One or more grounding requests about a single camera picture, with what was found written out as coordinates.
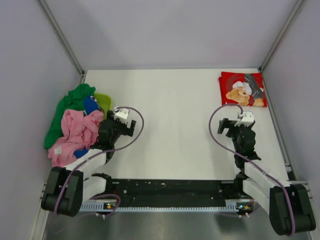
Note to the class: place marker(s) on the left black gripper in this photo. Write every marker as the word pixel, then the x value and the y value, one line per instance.
pixel 129 131

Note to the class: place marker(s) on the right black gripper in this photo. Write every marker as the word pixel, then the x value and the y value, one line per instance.
pixel 226 123

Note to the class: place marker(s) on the pink t shirt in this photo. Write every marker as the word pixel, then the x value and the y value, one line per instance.
pixel 78 132

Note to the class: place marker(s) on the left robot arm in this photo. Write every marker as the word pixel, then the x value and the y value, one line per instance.
pixel 68 187

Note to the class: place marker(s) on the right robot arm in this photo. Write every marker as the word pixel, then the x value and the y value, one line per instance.
pixel 287 205

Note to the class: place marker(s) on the lime green plastic bin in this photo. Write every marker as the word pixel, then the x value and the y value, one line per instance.
pixel 104 101

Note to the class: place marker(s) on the red folded bear t shirt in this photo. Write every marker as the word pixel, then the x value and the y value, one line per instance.
pixel 244 89

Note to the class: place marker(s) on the blue t shirt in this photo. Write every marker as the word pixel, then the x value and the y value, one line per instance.
pixel 90 104

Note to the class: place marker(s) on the green t shirt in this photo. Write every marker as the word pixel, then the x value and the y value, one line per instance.
pixel 74 101

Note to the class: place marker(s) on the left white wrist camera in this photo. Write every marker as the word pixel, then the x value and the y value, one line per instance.
pixel 121 114

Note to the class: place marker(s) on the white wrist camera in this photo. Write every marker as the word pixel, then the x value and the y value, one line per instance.
pixel 121 114
pixel 245 118

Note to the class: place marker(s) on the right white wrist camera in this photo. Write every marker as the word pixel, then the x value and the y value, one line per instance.
pixel 245 118

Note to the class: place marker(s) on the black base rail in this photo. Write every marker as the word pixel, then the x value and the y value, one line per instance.
pixel 163 193

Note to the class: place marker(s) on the right aluminium frame post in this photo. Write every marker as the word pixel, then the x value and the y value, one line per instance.
pixel 282 33

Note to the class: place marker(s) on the aluminium frame post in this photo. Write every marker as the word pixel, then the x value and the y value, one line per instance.
pixel 60 36
pixel 282 33

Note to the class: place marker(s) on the left aluminium frame post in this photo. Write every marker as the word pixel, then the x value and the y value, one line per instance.
pixel 60 36

